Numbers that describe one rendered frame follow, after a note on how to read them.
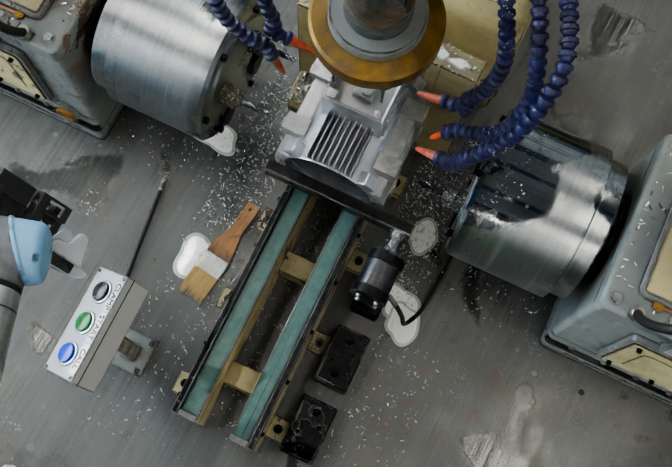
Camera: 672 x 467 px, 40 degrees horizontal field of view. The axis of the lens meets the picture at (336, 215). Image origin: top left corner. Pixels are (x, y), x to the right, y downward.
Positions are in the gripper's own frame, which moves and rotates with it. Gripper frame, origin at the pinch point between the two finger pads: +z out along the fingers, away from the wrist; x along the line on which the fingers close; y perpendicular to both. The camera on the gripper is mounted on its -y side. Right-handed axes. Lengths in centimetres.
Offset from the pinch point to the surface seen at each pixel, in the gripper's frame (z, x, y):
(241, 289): 27.4, -4.5, 11.3
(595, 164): 31, -52, 47
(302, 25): 9, -7, 51
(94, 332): 5.6, -2.8, -5.8
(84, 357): 5.8, -3.4, -9.5
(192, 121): 4.6, -0.5, 29.1
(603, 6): 57, -28, 93
